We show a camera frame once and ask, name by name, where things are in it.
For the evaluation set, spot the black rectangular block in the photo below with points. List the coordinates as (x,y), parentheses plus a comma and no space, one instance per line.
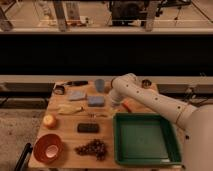
(87,128)

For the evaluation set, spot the small white cup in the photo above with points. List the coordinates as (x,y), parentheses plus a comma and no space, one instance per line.
(51,151)

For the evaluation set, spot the small metal cup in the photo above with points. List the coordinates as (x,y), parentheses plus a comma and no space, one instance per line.
(146,83)

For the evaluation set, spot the orange apple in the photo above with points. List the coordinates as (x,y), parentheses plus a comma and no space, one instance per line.
(50,121)

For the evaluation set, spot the yellow banana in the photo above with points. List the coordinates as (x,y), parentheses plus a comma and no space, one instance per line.
(69,110)

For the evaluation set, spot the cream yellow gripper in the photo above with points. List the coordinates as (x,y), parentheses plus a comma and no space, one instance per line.
(112,111)

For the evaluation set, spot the orange bowl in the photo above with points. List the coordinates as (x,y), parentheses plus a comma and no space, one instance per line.
(43,143)

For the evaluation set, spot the grey blue cloth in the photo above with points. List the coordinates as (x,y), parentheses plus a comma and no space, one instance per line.
(77,95)

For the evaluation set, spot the bunch of dark grapes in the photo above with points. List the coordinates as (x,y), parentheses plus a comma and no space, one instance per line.
(96,147)

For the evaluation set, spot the blue plastic cup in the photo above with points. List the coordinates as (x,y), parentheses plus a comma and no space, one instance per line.
(99,85)

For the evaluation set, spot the metal fork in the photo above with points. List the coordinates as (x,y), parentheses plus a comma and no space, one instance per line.
(97,115)

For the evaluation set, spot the orange carrot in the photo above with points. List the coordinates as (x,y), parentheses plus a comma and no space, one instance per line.
(125,105)

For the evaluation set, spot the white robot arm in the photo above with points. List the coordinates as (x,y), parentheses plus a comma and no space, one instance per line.
(196,122)

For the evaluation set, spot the blue sponge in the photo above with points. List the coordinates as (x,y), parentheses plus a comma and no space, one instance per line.
(96,101)

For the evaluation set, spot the green plastic tray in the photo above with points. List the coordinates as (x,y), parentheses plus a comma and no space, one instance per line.
(144,140)

